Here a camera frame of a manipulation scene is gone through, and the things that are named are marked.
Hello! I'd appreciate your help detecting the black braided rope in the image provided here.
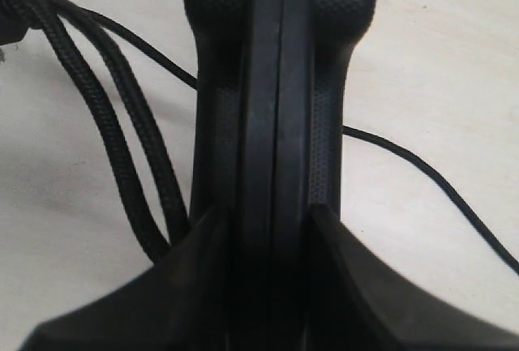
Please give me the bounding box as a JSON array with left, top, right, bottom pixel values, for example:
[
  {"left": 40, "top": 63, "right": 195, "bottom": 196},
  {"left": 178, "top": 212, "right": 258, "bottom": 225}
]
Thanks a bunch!
[{"left": 0, "top": 0, "right": 519, "bottom": 275}]

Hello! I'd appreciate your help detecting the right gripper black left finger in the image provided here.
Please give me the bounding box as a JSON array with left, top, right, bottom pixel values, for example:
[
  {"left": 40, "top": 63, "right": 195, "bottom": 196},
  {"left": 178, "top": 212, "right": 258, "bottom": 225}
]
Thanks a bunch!
[{"left": 24, "top": 208, "right": 229, "bottom": 350}]

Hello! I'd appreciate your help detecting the black plastic carry case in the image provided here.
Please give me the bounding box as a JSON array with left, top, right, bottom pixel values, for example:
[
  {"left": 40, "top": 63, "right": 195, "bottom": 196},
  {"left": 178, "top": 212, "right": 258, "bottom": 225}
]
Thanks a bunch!
[{"left": 182, "top": 0, "right": 380, "bottom": 255}]

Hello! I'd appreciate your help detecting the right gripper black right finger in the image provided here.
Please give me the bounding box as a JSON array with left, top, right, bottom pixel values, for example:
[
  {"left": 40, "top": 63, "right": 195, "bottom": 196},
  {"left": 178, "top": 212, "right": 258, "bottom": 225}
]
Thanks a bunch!
[{"left": 310, "top": 205, "right": 518, "bottom": 350}]

